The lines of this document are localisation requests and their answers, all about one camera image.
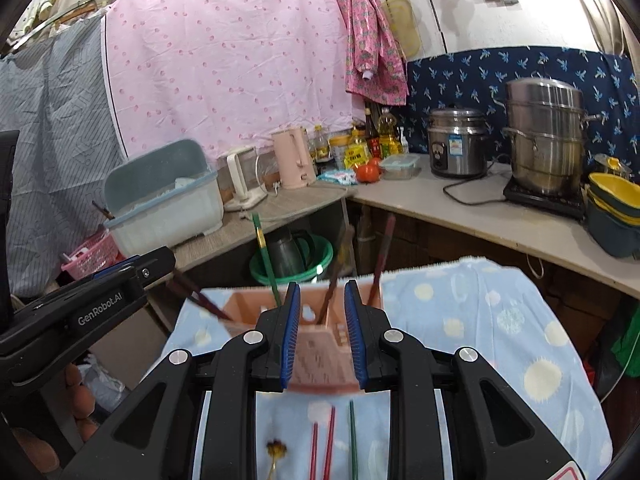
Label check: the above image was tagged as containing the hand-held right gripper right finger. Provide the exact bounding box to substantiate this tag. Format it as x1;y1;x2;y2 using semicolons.
343;280;586;480

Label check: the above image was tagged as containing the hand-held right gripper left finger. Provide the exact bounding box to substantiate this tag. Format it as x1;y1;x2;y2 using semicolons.
60;282;302;480

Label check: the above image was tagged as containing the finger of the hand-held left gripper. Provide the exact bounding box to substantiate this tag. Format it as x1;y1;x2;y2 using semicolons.
125;246;177;290
91;255;142;281

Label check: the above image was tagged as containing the pink perforated utensil holder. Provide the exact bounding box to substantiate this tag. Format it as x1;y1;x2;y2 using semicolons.
220;280;386;393

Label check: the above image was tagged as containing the dark red-brown chopstick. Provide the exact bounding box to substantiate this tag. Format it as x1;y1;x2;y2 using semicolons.
172;267;233;321

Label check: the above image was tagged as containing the dark maroon chopstick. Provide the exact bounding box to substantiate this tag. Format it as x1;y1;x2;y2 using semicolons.
166;280;221;321

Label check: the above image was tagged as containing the brown chopstick gold band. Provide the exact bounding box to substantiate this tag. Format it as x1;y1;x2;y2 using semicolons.
317;227;356;326

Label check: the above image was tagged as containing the green chopstick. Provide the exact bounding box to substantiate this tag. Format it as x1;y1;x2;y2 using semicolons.
348;400;359;480
251;214;282;308

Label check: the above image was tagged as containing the dark purple chopstick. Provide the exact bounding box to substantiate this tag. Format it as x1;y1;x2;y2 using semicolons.
367;215;397;307

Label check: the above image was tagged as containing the gold flower spoon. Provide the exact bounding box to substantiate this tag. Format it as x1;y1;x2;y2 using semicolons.
265;439;291;480

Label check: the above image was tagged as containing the person's left hand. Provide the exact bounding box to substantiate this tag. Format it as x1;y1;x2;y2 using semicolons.
10;362;101;476

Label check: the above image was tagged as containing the pink plastic basket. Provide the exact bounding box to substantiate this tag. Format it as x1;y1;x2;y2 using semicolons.
60;232;123;281

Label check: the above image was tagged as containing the white dish rack grey lid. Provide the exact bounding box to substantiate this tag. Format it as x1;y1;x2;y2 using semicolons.
104;139;224;256

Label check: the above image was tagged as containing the green plastic basin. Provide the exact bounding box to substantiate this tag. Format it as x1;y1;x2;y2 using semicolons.
249;235;335;286

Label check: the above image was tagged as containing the steel kettle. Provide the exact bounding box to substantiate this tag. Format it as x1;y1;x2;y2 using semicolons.
267;229;316;278

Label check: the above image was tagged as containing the white electric appliance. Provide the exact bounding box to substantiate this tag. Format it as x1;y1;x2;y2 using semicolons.
223;146;269;212

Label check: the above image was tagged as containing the blue polka dot tablecloth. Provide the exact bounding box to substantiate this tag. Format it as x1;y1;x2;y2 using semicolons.
160;255;616;480

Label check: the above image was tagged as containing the grey striped curtain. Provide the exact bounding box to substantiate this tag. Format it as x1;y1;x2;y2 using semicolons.
0;20;126;301

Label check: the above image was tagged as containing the wooden corner counter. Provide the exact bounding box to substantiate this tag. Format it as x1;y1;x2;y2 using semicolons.
170;152;640;301

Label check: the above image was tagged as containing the blue white wipes pack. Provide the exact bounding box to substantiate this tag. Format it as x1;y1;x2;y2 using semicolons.
317;169;357;185

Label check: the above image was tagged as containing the red tomato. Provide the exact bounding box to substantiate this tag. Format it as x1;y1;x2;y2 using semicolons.
356;158;384;183

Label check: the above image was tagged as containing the pink electric kettle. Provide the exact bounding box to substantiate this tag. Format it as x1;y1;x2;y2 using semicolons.
271;127;317;190

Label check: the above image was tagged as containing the clear food container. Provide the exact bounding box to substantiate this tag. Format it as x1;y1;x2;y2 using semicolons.
379;154;421;180

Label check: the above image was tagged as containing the yellow lid jar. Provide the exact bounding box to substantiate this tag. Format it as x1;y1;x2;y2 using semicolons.
330;132;351;171

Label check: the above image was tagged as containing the amber bottle yellow label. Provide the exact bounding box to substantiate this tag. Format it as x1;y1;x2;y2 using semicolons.
314;125;335;176

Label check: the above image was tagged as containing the yellow cooking oil bottle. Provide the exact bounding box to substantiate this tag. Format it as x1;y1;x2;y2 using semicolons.
377;107;402;158

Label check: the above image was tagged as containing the pink dotted curtain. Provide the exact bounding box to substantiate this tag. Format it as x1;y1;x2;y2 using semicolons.
102;0;353;158

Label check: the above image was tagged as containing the dark sauce bottle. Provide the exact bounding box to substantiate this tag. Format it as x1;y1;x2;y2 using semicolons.
364;105;381;157

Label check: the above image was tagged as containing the steel rice cooker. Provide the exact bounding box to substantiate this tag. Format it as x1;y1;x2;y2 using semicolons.
427;106;490;178

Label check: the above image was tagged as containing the black induction cooker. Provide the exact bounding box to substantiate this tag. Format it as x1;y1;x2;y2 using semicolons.
502;180;587;218

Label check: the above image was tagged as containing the steel steamer pot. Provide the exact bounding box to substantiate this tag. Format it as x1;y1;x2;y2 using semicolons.
492;77;603;196

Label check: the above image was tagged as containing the navy floral cloth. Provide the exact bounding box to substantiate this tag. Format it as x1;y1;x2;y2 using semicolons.
405;46;640;176

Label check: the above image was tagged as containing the stack of yellow green bowls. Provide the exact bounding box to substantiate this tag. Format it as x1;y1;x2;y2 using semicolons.
585;155;640;258

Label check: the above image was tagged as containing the pink floral apron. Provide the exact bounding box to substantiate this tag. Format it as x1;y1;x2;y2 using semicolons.
337;0;408;106

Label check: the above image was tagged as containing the yellow cutting board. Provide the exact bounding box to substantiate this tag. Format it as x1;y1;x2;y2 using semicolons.
382;0;422;58

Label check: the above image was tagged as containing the beige curtain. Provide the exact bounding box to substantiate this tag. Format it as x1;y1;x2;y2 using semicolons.
570;0;640;61

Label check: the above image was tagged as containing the black power cable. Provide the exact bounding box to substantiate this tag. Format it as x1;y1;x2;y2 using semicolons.
442;157;511;206

